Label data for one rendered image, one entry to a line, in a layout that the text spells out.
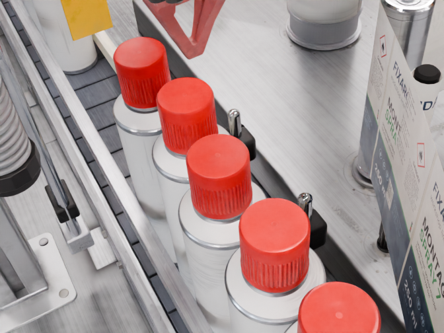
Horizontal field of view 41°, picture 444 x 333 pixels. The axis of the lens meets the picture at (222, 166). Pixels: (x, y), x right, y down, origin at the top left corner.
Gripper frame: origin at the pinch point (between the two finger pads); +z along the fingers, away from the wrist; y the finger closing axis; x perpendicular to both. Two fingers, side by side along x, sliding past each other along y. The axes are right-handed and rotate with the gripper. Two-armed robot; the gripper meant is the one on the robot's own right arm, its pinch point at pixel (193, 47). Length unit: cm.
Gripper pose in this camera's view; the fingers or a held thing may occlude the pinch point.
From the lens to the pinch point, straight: 49.1
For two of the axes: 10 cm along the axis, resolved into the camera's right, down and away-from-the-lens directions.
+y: -4.9, -6.2, 6.2
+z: 1.0, 6.7, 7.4
